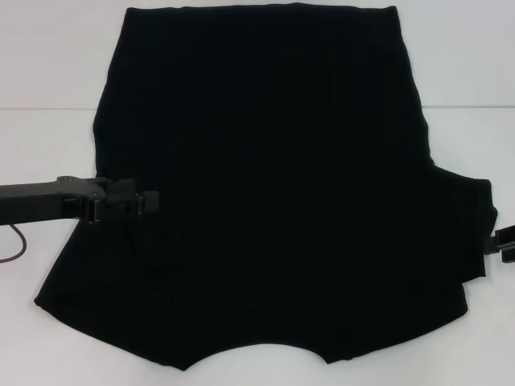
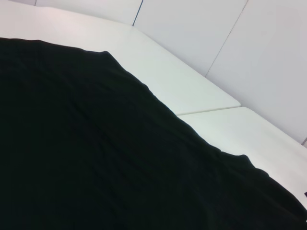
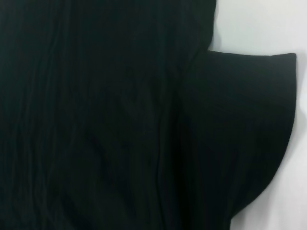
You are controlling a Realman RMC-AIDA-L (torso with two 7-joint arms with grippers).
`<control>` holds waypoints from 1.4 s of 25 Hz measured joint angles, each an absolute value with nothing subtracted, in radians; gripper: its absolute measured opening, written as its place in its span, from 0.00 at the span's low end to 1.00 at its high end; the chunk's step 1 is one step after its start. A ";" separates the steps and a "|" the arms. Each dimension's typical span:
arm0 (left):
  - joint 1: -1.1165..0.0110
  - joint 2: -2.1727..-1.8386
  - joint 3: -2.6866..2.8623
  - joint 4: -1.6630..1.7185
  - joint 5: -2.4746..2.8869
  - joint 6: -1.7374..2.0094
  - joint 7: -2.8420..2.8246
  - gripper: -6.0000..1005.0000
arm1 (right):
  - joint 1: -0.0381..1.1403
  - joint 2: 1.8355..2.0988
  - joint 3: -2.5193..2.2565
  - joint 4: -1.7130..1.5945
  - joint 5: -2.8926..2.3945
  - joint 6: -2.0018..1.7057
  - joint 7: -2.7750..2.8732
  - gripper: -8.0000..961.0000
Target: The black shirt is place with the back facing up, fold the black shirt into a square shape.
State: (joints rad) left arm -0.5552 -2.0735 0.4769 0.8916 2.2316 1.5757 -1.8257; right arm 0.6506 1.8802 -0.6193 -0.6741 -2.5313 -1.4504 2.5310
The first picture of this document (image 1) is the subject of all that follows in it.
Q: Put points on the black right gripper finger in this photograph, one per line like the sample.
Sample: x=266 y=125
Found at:
x=509 y=257
x=503 y=239

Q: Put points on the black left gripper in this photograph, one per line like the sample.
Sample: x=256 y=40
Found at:
x=40 y=201

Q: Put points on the black shirt with white print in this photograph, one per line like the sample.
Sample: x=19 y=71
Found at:
x=281 y=161

